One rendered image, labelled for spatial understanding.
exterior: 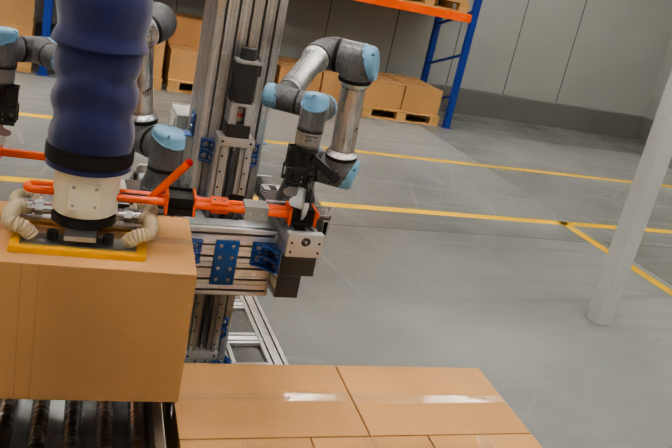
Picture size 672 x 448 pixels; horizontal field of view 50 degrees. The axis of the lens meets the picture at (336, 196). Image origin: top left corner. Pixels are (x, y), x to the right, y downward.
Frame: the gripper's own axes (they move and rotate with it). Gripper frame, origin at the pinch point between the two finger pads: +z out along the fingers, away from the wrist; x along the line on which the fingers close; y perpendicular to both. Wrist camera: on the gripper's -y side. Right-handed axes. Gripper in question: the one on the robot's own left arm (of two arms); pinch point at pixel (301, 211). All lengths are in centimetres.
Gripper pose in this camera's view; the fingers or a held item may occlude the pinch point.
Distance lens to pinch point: 213.4
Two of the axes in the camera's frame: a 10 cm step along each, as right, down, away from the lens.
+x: 2.4, 3.4, -9.1
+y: -9.5, -1.1, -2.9
